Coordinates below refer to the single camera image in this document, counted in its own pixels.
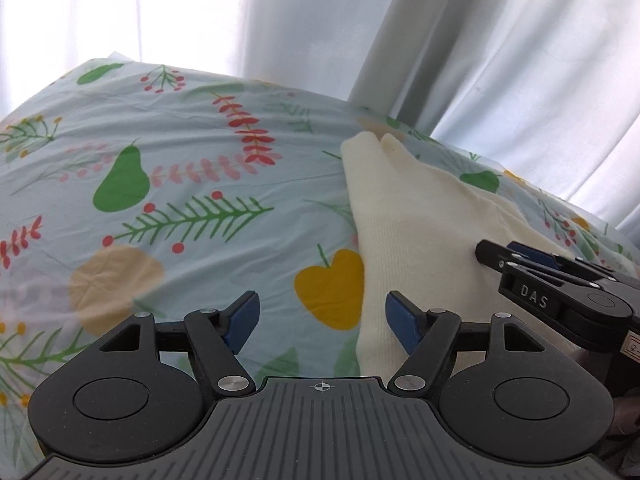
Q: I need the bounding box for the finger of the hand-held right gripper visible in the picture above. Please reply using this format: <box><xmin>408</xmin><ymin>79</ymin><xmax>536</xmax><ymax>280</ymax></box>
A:
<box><xmin>475</xmin><ymin>239</ymin><xmax>623</xmax><ymax>277</ymax></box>
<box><xmin>499</xmin><ymin>260</ymin><xmax>637</xmax><ymax>321</ymax></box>

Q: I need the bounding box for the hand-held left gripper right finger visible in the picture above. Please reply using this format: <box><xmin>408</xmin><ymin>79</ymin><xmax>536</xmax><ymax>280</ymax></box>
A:
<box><xmin>384</xmin><ymin>290</ymin><xmax>548</xmax><ymax>397</ymax></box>

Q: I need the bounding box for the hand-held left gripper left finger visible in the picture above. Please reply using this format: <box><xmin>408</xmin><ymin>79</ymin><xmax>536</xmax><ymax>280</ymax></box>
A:
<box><xmin>90</xmin><ymin>290</ymin><xmax>261</xmax><ymax>397</ymax></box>

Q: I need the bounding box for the cream knit garment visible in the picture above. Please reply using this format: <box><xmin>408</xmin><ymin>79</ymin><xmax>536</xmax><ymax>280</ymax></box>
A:
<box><xmin>340</xmin><ymin>131</ymin><xmax>640</xmax><ymax>378</ymax></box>

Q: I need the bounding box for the fruit and leaf printed bedsheet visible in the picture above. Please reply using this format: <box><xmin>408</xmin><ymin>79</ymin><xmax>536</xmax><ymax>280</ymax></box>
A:
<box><xmin>0</xmin><ymin>57</ymin><xmax>640</xmax><ymax>480</ymax></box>

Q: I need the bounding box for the white curtain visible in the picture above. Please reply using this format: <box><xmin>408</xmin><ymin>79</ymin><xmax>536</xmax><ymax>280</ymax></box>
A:
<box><xmin>0</xmin><ymin>0</ymin><xmax>640</xmax><ymax>233</ymax></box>

